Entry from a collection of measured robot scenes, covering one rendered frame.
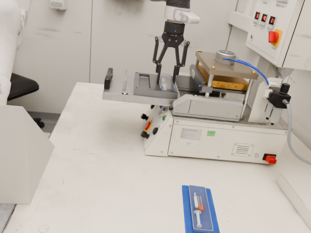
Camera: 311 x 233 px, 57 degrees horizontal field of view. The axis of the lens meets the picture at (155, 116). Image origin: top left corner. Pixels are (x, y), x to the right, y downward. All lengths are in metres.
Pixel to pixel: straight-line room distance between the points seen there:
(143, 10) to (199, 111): 1.61
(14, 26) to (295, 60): 0.91
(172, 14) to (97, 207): 0.68
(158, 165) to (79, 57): 1.74
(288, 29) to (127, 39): 1.72
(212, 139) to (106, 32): 1.68
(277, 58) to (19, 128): 0.82
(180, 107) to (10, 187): 0.59
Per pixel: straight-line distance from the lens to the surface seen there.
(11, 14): 0.97
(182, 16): 1.04
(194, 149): 1.11
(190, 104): 1.02
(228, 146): 1.13
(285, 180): 1.12
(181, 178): 1.03
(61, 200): 0.91
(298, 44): 1.08
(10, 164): 0.83
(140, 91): 1.06
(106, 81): 1.08
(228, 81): 1.11
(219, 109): 1.06
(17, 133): 0.78
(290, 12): 1.06
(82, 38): 2.58
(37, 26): 2.65
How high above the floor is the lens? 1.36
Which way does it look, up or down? 26 degrees down
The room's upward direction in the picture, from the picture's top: 9 degrees clockwise
